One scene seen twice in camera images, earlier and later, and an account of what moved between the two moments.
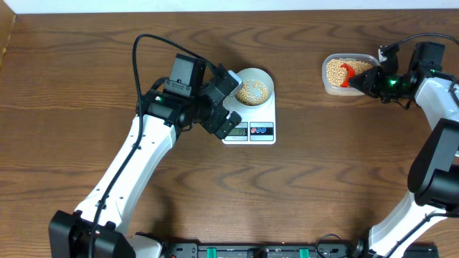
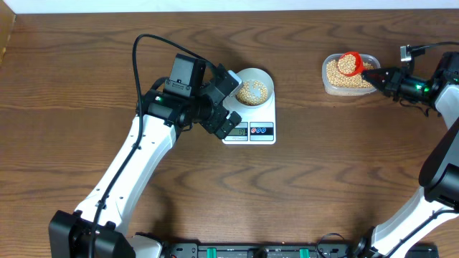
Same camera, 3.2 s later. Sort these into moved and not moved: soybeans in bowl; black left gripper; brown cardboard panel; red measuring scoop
Moved: red measuring scoop
Not moved: black left gripper; soybeans in bowl; brown cardboard panel
